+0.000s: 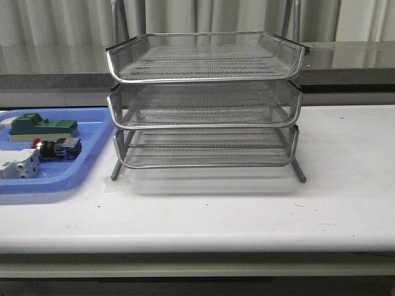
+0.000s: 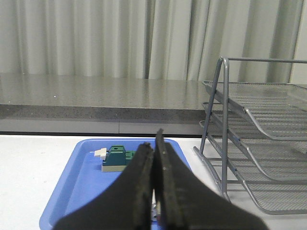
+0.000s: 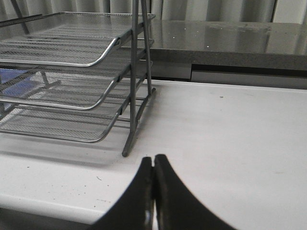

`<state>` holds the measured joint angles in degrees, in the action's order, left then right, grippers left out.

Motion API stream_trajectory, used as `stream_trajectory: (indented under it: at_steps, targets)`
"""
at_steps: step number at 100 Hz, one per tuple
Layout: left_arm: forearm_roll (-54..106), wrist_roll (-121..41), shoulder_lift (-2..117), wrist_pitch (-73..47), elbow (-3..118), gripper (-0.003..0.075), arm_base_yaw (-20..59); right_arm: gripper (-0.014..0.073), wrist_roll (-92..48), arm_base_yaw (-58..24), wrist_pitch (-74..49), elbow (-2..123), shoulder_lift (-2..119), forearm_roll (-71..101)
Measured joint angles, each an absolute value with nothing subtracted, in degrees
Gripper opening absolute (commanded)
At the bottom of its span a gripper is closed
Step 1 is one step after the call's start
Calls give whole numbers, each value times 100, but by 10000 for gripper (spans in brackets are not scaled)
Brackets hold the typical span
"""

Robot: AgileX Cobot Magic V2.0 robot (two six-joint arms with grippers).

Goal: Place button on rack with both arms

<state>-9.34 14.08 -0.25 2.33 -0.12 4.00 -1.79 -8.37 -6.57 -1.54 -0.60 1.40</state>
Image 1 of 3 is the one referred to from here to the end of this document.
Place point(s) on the red emergency push button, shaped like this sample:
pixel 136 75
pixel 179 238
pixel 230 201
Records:
pixel 64 149

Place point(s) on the green and cream switch block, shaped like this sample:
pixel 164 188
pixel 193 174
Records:
pixel 29 126

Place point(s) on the white component in tray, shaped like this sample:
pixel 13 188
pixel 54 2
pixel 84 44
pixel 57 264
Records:
pixel 6 123

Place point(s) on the silver metal rack frame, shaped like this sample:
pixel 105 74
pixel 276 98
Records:
pixel 121 34

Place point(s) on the blue plastic tray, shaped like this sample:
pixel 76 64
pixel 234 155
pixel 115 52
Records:
pixel 94 129

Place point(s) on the white circuit breaker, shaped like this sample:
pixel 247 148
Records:
pixel 19 164

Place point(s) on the silver mesh top tray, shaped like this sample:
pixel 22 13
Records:
pixel 194 57

